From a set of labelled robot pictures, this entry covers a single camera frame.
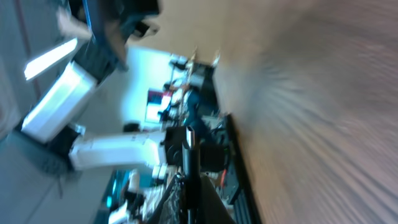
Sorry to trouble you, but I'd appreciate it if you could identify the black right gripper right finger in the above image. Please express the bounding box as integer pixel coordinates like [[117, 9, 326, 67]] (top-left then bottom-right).
[[198, 175, 235, 224]]

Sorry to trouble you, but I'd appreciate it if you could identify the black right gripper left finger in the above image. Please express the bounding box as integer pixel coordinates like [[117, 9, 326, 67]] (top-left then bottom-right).
[[146, 174, 187, 224]]

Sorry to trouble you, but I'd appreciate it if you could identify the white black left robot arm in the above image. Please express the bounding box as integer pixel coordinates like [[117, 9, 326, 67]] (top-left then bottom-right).
[[20, 1, 189, 172]]

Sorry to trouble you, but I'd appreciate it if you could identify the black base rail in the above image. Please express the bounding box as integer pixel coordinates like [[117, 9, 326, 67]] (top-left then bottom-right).
[[224, 114, 262, 224]]

